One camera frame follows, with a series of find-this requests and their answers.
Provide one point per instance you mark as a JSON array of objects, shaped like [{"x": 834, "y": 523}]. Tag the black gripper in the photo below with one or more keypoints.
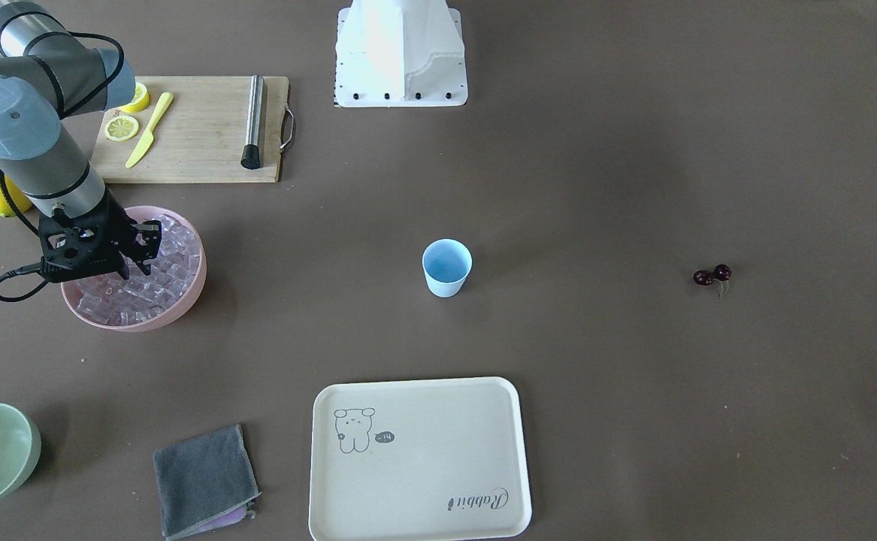
[{"x": 116, "y": 228}]

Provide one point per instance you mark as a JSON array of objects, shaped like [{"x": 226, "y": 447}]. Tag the dark red cherry pair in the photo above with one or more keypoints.
[{"x": 720, "y": 274}]

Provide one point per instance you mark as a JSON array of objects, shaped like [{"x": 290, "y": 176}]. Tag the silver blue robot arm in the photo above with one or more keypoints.
[{"x": 47, "y": 74}]

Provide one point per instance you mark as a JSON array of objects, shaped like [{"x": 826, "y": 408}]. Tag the pink bowl of ice cubes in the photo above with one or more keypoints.
[{"x": 145, "y": 302}]

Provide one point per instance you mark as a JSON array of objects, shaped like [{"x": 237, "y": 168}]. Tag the light blue plastic cup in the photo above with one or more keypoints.
[{"x": 446, "y": 264}]

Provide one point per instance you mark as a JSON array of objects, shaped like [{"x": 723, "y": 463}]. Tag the yellow plastic knife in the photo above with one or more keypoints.
[{"x": 147, "y": 138}]

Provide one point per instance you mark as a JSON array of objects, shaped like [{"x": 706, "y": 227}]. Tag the lemon slice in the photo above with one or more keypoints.
[
  {"x": 121, "y": 128},
  {"x": 139, "y": 102}
]

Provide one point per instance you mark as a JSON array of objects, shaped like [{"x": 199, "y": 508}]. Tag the wooden cutting board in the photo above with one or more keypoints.
[{"x": 201, "y": 136}]

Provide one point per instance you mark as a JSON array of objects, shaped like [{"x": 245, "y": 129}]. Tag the grey folded cloth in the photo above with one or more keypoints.
[{"x": 205, "y": 483}]

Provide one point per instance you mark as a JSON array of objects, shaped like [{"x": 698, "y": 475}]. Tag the cream rectangular tray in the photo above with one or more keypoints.
[{"x": 435, "y": 459}]

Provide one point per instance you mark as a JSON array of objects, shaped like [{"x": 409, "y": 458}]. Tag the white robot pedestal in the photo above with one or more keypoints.
[{"x": 400, "y": 54}]

